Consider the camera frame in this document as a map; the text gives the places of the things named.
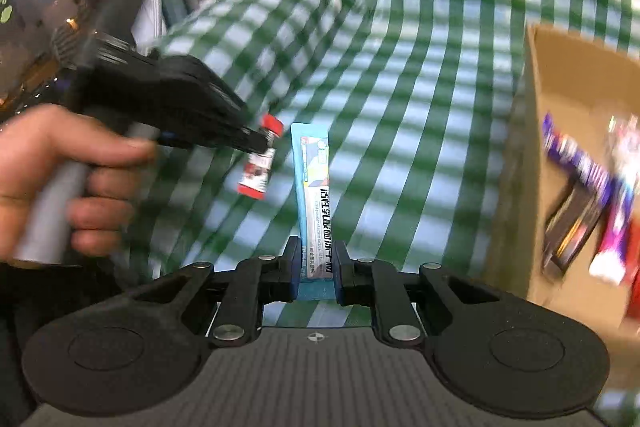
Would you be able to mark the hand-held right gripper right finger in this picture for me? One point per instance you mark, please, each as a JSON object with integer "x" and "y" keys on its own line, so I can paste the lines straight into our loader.
{"x": 340, "y": 272}

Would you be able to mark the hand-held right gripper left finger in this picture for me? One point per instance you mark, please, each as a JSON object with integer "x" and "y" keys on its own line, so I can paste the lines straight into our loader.
{"x": 292, "y": 263}

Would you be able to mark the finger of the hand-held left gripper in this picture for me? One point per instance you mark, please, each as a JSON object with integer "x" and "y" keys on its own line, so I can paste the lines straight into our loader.
{"x": 250, "y": 129}
{"x": 225, "y": 143}

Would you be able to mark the small red white snack packet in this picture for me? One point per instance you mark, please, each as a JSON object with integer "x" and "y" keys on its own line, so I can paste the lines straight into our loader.
{"x": 255, "y": 172}

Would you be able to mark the light blue snack packet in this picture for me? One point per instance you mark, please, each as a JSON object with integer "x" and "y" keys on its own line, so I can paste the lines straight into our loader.
{"x": 312, "y": 177}

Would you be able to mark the purple snack packet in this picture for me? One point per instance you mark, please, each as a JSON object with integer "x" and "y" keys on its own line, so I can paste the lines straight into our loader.
{"x": 575, "y": 157}

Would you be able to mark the cardboard box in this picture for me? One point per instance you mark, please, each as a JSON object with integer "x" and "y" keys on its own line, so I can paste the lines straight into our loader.
{"x": 555, "y": 67}

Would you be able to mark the person's left hand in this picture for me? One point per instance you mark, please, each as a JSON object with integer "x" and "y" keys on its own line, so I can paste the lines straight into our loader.
{"x": 35, "y": 157}

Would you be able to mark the dark window pane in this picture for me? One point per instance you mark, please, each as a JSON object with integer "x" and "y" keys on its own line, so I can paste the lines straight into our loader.
{"x": 35, "y": 7}

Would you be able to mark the green checked blanket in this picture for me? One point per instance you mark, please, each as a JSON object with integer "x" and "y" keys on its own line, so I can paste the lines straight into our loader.
{"x": 425, "y": 57}

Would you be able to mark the black snack packet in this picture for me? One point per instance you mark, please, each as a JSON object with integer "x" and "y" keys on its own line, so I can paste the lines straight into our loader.
{"x": 570, "y": 232}

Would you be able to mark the clear pink candy bag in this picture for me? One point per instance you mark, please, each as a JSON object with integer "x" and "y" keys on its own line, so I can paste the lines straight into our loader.
{"x": 617, "y": 227}

